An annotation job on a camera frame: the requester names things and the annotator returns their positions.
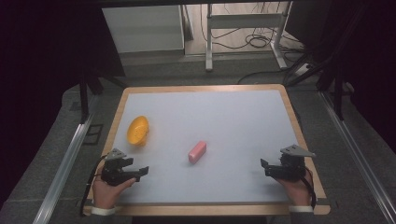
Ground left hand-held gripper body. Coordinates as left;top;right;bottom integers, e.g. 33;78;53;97
101;148;138;187

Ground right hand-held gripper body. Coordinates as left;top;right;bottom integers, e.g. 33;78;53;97
274;144;316;182

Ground white table mat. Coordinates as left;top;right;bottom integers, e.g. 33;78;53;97
112;89;301;205

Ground person's left hand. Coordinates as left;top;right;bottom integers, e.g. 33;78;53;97
92;176;137;209

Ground white power strip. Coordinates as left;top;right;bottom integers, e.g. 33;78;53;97
292;63;313;77

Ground black floor bracket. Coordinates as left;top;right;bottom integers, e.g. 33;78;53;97
82;123;105;146

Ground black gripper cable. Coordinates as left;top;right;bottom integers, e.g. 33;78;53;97
79;154;108;217
300;166;318;210

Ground black curtain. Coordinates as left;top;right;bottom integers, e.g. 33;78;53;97
0;0;126;209
284;0;396;153

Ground white metal desk frame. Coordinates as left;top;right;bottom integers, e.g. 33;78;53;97
205;1;294;73

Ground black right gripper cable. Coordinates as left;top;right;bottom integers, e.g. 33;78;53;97
300;166;318;210

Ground pink soap bar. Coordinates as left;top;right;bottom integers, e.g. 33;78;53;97
188;140;208;165

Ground yellow soap dish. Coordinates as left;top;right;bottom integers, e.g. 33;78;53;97
126;115;150;147

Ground person's right hand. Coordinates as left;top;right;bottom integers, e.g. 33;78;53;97
276;173;314;207

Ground black metal stand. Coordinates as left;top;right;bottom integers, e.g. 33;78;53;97
78;72;128;125
284;3;368;121

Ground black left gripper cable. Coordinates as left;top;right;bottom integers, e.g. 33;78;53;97
79;154;108;217

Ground white cabinet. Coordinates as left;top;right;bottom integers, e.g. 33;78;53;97
101;4;186;54

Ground aluminium rail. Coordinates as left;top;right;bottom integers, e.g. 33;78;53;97
32;112;97;224
318;91;396;224

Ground black floor cables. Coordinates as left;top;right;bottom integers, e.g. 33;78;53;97
200;2;305;63

